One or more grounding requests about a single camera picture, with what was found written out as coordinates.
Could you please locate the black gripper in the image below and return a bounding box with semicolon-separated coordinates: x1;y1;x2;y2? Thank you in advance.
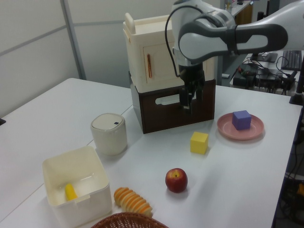
178;63;205;111

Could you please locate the yellow cube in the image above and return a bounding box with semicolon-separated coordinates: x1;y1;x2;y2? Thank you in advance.
190;132;209;155

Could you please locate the purple cube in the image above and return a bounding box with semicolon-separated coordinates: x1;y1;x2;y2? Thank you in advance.
232;110;252;131

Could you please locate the dark brown crate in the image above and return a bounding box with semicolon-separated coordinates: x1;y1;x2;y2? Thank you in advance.
130;79;216;134

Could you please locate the pink plate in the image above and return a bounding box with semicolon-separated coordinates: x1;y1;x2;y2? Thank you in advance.
217;112;265;141

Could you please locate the cream plastic cabinet with door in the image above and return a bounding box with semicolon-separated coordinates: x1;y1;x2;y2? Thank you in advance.
123;13;216;93

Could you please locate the black monitor stand base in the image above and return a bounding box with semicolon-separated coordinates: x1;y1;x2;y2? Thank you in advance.
250;51;278;63

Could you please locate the red apple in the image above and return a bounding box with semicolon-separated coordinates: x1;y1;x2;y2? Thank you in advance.
165;168;188;193

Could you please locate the white lidded round bin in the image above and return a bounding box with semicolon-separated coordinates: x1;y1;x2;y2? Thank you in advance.
90;113;128;156

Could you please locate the black keyboard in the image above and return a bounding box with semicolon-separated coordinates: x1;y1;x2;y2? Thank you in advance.
281;50;303;71

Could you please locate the orange striped toy bread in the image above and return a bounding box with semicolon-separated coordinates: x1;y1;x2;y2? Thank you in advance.
113;187;153;218

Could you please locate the brown wicker basket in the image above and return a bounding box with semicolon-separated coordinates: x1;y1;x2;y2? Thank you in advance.
90;212;170;228

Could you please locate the cream open plastic box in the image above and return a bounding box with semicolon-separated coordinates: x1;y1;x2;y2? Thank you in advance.
42;145;113;228

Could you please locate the yellow toy banana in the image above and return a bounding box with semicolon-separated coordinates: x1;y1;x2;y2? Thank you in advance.
65;183;79;201

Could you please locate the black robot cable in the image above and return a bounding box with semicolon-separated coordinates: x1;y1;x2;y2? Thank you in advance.
164;5;205;78

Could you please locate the black electronics with cables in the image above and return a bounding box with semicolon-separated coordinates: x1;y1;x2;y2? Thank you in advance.
232;62;298;95

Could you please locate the black clamp post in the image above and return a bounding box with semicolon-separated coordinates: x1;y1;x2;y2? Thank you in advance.
289;68;304;105

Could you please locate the grey partition post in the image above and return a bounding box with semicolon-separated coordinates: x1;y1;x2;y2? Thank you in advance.
62;0;86;80

